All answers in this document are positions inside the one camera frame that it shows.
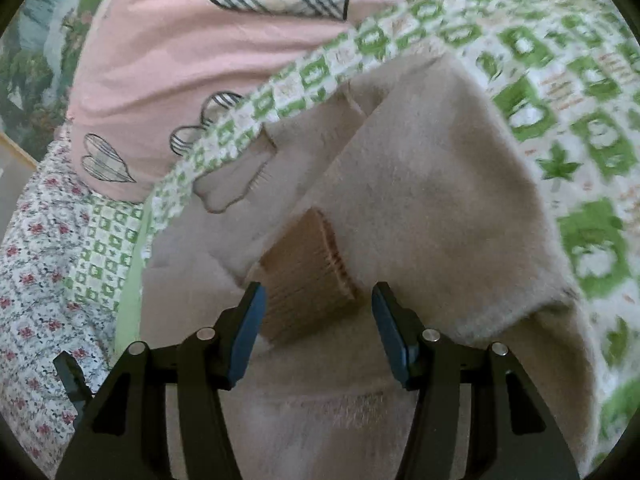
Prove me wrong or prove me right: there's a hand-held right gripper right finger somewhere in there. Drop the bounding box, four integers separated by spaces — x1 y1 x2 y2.
371 281 582 480

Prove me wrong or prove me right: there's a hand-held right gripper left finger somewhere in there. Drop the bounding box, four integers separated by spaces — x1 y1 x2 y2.
54 281 266 480

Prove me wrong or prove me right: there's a grey towel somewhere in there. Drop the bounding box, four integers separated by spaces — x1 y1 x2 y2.
140 52 597 480

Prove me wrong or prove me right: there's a green checkered pillow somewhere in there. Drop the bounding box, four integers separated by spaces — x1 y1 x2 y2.
65 194 149 312

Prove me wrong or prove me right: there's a floral bedsheet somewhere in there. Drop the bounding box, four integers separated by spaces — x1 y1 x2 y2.
0 135 123 477

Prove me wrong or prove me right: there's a pink heart-print quilt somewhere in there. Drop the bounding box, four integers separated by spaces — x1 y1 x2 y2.
67 0 556 206

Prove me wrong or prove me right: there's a green checkered blanket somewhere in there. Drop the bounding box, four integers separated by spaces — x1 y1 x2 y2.
114 0 640 472

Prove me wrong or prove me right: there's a landscape wall poster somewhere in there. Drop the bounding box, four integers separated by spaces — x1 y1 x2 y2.
0 0 108 151

